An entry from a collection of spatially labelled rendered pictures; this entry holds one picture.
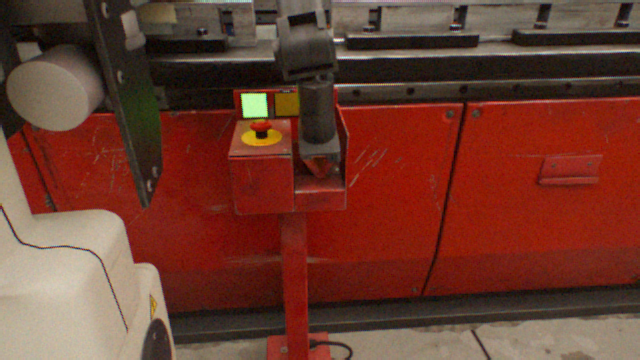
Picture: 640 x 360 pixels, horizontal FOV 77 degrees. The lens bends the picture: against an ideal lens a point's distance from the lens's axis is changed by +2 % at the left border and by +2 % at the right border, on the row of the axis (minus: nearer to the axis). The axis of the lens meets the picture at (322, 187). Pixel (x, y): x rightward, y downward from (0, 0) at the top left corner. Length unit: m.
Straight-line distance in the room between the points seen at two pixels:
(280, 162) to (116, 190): 0.51
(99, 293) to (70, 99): 0.13
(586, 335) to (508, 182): 0.66
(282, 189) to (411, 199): 0.46
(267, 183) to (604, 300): 1.30
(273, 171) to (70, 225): 0.40
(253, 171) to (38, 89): 0.43
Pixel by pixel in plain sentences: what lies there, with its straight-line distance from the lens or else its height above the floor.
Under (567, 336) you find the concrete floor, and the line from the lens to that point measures 1.58.
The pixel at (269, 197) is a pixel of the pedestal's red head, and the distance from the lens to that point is 0.70.
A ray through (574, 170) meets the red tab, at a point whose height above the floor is 0.58.
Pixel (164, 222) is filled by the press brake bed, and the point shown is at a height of 0.48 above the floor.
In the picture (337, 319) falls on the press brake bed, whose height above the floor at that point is 0.05.
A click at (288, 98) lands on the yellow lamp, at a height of 0.82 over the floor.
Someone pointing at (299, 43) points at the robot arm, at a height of 0.96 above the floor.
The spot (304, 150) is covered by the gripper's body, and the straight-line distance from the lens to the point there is 0.64.
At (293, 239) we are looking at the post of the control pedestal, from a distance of 0.82.
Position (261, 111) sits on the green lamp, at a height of 0.80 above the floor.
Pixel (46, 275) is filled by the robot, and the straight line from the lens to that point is 0.29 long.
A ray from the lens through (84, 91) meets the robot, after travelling 0.29.
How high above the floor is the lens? 1.07
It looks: 31 degrees down
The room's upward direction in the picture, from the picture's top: straight up
